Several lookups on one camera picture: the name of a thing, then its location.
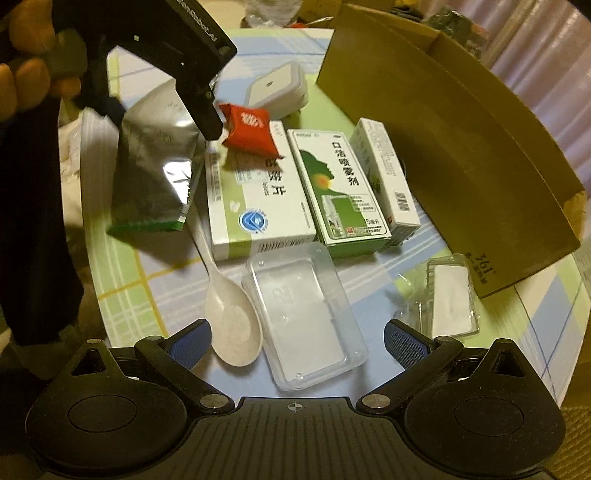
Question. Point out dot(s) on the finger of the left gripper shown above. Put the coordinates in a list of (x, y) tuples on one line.
[(198, 101)]

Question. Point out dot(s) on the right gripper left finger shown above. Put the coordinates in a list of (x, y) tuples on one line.
[(170, 362)]

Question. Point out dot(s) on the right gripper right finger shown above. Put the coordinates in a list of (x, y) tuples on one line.
[(424, 360)]

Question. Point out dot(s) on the silver green foil pouch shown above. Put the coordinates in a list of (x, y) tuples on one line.
[(160, 156)]

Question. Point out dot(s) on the red candy packet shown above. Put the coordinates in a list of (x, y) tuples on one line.
[(249, 131)]

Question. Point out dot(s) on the large white green medicine box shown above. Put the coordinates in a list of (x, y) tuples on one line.
[(255, 205)]

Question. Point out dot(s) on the green throat spray box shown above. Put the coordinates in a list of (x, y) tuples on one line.
[(347, 215)]

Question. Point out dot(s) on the narrow white barcode box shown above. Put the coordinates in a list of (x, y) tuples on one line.
[(373, 148)]

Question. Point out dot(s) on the person's left hand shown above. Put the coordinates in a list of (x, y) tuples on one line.
[(31, 34)]

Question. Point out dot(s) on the clear blister pack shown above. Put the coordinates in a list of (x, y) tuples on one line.
[(439, 298)]

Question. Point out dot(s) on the beige plastic spoon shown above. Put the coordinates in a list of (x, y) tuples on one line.
[(237, 337)]

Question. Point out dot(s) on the white square night light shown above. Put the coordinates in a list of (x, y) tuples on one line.
[(281, 92)]

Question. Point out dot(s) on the clear plastic tray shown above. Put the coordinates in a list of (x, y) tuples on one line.
[(310, 335)]

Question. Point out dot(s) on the checked tablecloth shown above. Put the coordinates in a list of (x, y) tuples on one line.
[(154, 284)]

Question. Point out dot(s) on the brown cardboard box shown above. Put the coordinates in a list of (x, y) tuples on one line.
[(483, 167)]

